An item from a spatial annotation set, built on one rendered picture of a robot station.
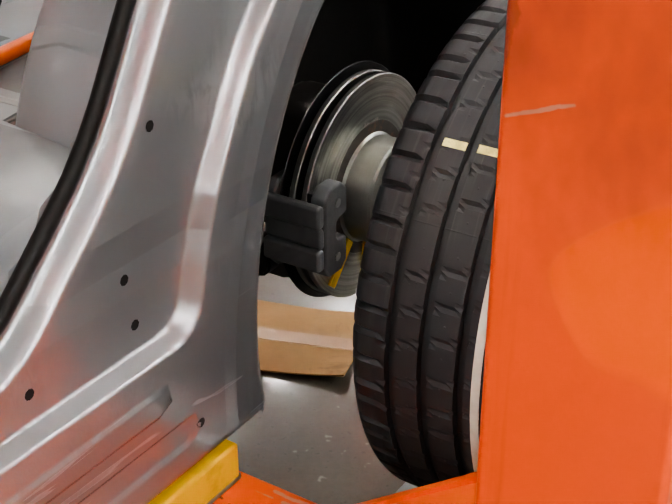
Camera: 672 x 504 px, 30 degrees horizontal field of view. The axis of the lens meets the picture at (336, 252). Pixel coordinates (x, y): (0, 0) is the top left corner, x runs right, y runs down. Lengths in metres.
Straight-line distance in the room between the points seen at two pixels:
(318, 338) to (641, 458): 2.05
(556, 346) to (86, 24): 0.72
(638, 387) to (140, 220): 0.51
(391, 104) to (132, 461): 0.69
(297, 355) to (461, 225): 1.67
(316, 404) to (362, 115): 1.20
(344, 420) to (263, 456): 0.21
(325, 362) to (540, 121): 2.04
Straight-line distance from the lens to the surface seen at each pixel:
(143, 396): 1.26
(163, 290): 1.28
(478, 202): 1.28
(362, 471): 2.59
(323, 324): 3.04
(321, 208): 1.58
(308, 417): 2.74
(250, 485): 1.46
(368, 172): 1.67
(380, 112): 1.73
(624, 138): 0.87
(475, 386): 1.31
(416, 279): 1.30
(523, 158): 0.91
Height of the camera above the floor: 1.59
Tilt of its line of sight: 28 degrees down
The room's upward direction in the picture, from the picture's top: straight up
